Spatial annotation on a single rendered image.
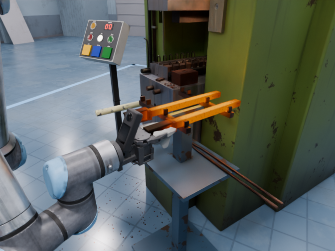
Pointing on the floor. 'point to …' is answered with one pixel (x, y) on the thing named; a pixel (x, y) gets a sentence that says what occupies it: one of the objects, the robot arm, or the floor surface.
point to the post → (115, 95)
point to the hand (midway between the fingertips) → (167, 125)
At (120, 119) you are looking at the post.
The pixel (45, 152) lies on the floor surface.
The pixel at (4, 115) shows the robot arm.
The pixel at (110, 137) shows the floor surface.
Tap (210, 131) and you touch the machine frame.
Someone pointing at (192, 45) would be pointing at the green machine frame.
